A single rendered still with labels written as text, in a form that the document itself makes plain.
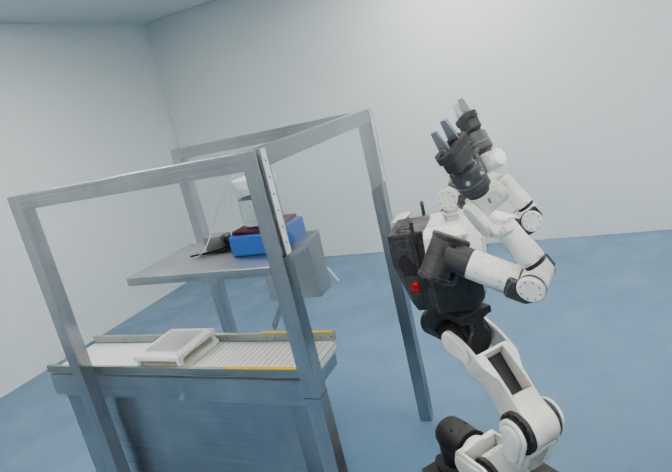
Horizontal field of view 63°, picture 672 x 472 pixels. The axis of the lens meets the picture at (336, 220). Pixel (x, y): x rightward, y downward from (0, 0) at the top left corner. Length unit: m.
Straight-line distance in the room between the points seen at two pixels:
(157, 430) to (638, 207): 4.18
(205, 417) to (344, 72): 3.91
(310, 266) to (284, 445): 0.70
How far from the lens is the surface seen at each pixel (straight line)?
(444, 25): 5.24
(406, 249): 1.83
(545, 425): 1.95
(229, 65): 6.20
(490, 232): 1.53
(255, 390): 2.12
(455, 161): 1.45
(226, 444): 2.43
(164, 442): 2.66
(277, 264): 1.74
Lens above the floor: 1.74
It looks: 13 degrees down
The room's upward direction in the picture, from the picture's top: 13 degrees counter-clockwise
